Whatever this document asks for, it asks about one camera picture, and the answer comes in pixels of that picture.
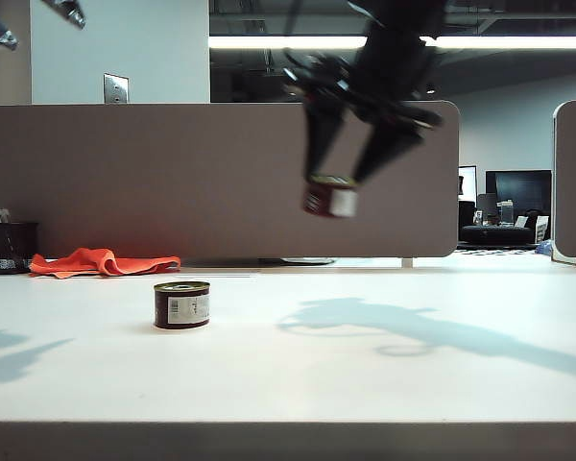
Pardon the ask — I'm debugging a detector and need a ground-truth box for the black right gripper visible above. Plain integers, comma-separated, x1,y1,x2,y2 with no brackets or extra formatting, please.
282,47,444,186

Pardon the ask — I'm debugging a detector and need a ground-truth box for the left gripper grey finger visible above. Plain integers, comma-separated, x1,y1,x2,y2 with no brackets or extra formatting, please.
0,0,19,50
40,0,87,30

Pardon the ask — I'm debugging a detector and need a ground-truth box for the tomato can dark text label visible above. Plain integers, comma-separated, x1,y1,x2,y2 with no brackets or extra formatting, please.
300,173,359,220

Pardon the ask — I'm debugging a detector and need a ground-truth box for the tomato can wide white label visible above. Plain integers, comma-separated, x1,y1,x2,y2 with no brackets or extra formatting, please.
153,280,212,330

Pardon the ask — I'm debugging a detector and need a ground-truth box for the white-screen monitor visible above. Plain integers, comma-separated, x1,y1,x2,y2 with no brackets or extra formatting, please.
458,164,478,203

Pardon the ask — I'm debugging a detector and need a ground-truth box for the long ceiling light strip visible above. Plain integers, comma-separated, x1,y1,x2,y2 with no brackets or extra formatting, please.
208,36,576,50

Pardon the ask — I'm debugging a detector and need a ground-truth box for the black round ottoman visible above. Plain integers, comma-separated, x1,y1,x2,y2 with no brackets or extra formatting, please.
459,224,536,246

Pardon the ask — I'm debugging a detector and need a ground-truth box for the large black display screen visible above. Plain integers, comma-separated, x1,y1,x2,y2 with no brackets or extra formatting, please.
485,169,553,214

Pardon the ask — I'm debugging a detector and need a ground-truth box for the wide grey desk divider panel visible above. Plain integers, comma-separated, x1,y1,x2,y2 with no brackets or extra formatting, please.
0,99,461,259

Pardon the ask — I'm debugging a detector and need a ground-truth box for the black mesh pen holder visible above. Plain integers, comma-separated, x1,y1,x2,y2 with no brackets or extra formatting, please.
0,221,39,276

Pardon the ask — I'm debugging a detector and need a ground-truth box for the orange cloth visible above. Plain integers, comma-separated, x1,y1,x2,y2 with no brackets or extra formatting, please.
28,247,182,279

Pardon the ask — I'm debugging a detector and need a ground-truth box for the metal wall plate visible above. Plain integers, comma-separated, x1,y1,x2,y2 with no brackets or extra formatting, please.
103,72,131,105

